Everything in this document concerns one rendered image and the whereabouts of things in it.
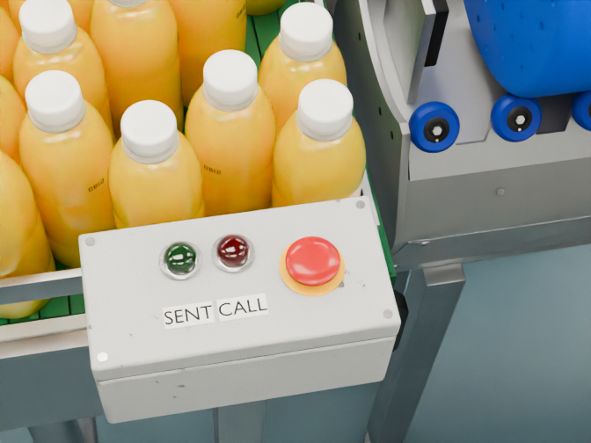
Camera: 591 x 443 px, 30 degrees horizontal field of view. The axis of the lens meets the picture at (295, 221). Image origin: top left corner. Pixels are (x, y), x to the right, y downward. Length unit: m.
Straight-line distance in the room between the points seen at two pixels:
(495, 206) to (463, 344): 0.91
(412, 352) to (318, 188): 0.65
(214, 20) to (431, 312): 0.54
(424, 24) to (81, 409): 0.47
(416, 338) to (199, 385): 0.69
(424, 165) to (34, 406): 0.42
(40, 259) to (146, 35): 0.20
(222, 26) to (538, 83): 0.27
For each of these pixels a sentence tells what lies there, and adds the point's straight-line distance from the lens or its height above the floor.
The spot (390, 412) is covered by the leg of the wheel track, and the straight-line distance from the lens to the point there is 1.64.
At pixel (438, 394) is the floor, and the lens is 1.90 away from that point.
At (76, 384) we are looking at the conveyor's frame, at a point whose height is 0.82.
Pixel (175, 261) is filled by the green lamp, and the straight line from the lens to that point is 0.72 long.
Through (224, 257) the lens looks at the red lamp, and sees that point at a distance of 0.72.
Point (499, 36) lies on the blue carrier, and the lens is 0.98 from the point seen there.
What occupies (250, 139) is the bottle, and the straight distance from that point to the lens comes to 0.83.
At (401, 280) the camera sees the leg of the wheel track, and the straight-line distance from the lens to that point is 1.57.
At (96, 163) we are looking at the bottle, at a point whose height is 1.05.
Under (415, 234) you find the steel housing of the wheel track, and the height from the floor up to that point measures 0.84.
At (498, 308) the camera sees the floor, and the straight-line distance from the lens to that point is 1.99.
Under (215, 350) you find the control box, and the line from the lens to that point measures 0.70.
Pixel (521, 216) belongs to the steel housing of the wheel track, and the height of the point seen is 0.84.
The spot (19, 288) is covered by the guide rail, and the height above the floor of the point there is 0.97.
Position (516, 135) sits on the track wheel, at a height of 0.96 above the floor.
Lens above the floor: 1.74
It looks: 60 degrees down
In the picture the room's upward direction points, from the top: 5 degrees clockwise
